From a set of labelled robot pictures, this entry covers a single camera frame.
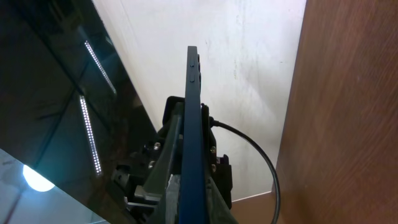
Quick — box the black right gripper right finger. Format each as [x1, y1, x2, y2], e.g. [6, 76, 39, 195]
[206, 177, 238, 224]

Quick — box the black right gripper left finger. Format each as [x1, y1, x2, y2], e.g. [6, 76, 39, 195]
[156, 175, 181, 224]

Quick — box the blue Galaxy smartphone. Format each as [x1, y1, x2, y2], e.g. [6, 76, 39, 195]
[178, 46, 208, 224]

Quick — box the dark monitor screen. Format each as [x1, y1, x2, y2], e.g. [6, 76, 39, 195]
[1, 0, 156, 223]

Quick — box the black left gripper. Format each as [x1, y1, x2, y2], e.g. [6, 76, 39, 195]
[111, 95, 233, 224]

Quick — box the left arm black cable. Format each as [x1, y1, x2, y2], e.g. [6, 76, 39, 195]
[208, 116, 281, 224]

